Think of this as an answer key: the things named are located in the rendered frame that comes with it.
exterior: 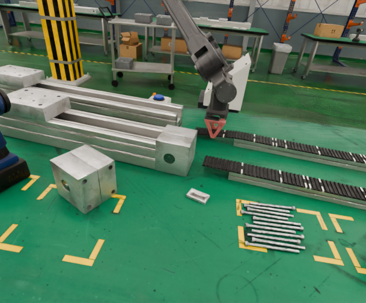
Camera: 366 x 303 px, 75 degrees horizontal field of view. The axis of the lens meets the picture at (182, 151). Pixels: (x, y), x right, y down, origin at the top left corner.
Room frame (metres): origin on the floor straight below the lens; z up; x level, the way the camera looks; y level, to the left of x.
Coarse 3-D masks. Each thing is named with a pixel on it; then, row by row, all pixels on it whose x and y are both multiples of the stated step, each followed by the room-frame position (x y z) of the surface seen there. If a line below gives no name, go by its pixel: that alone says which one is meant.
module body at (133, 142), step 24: (0, 120) 0.63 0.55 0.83; (24, 120) 0.61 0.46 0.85; (48, 120) 0.60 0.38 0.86; (72, 120) 0.66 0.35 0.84; (96, 120) 0.64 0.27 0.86; (120, 120) 0.64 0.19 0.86; (48, 144) 0.59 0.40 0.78; (72, 144) 0.58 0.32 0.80; (96, 144) 0.56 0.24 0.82; (120, 144) 0.55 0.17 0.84; (144, 144) 0.53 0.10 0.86
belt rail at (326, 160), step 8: (240, 144) 0.70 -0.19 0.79; (248, 144) 0.70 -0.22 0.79; (256, 144) 0.69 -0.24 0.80; (264, 144) 0.68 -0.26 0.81; (272, 152) 0.68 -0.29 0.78; (280, 152) 0.67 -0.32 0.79; (288, 152) 0.67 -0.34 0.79; (296, 152) 0.66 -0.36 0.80; (304, 152) 0.66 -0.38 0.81; (312, 160) 0.65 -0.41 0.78; (320, 160) 0.65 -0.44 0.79; (328, 160) 0.65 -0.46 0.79; (336, 160) 0.64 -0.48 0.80; (344, 160) 0.63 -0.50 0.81; (352, 168) 0.63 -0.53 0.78; (360, 168) 0.62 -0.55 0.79
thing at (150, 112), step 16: (80, 96) 0.80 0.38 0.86; (96, 96) 0.85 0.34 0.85; (112, 96) 0.84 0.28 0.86; (128, 96) 0.84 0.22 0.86; (96, 112) 0.77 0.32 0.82; (112, 112) 0.76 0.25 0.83; (128, 112) 0.76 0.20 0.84; (144, 112) 0.73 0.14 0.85; (160, 112) 0.73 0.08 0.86; (176, 112) 0.74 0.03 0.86
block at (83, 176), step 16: (64, 160) 0.41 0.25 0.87; (80, 160) 0.41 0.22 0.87; (96, 160) 0.42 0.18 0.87; (112, 160) 0.42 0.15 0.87; (64, 176) 0.37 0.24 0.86; (80, 176) 0.36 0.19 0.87; (96, 176) 0.38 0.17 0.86; (112, 176) 0.41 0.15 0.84; (64, 192) 0.38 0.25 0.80; (80, 192) 0.35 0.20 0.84; (96, 192) 0.38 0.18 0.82; (112, 192) 0.41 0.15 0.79; (80, 208) 0.36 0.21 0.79
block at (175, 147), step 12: (168, 132) 0.57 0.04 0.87; (180, 132) 0.58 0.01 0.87; (192, 132) 0.59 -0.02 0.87; (156, 144) 0.53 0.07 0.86; (168, 144) 0.52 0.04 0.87; (180, 144) 0.52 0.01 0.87; (192, 144) 0.55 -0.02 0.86; (156, 156) 0.53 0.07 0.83; (168, 156) 0.52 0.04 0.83; (180, 156) 0.51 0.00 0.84; (192, 156) 0.57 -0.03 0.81; (156, 168) 0.53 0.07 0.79; (168, 168) 0.52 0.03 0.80; (180, 168) 0.51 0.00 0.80
